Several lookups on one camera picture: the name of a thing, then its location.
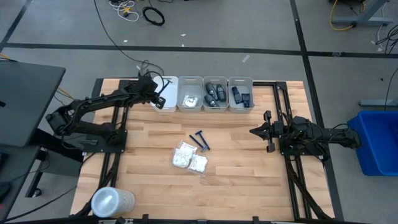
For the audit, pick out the black power box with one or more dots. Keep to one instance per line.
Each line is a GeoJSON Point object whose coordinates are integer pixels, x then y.
{"type": "Point", "coordinates": [97, 93]}

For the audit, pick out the black desk top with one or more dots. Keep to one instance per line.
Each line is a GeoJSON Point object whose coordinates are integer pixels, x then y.
{"type": "Point", "coordinates": [28, 102]}

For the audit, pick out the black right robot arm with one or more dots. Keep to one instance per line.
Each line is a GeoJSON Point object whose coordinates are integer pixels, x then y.
{"type": "Point", "coordinates": [326, 137]}

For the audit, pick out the grey desk base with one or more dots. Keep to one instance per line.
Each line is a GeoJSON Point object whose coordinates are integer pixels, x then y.
{"type": "Point", "coordinates": [360, 21]}

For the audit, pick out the dark blue disposable razor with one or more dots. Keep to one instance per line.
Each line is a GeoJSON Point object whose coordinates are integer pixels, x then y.
{"type": "Point", "coordinates": [168, 84]}
{"type": "Point", "coordinates": [196, 141]}
{"type": "Point", "coordinates": [203, 141]}

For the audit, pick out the clear bag of cotton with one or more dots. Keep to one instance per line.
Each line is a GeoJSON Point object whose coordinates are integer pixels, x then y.
{"type": "Point", "coordinates": [182, 159]}
{"type": "Point", "coordinates": [190, 101]}
{"type": "Point", "coordinates": [197, 164]}
{"type": "Point", "coordinates": [188, 146]}

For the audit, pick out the pale grey plastic storage bin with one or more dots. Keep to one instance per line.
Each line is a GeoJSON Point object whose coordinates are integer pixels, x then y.
{"type": "Point", "coordinates": [214, 109]}
{"type": "Point", "coordinates": [182, 90]}
{"type": "Point", "coordinates": [241, 109]}

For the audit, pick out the grey deodorant stick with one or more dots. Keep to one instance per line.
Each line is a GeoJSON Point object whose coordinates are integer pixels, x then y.
{"type": "Point", "coordinates": [211, 91]}
{"type": "Point", "coordinates": [211, 101]}
{"type": "Point", "coordinates": [221, 92]}

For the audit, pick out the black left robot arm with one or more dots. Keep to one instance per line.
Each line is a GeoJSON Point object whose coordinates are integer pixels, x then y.
{"type": "Point", "coordinates": [93, 101]}

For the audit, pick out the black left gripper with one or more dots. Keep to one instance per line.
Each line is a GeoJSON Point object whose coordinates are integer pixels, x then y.
{"type": "Point", "coordinates": [160, 103]}

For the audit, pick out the clear plastic cup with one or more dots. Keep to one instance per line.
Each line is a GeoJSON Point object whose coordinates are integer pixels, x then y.
{"type": "Point", "coordinates": [109, 202]}

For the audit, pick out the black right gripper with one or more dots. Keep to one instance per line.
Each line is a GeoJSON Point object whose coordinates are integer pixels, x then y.
{"type": "Point", "coordinates": [269, 146]}

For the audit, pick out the white plastic storage bin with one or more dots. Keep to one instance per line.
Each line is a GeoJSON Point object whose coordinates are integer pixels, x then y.
{"type": "Point", "coordinates": [171, 99]}

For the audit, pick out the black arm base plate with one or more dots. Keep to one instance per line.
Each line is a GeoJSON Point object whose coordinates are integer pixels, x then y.
{"type": "Point", "coordinates": [284, 152]}
{"type": "Point", "coordinates": [99, 148]}

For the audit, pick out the blue plastic tote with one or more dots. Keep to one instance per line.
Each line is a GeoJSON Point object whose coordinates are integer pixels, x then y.
{"type": "Point", "coordinates": [373, 146]}

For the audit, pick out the black desk leg with caster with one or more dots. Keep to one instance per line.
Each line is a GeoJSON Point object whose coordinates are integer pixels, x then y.
{"type": "Point", "coordinates": [34, 183]}

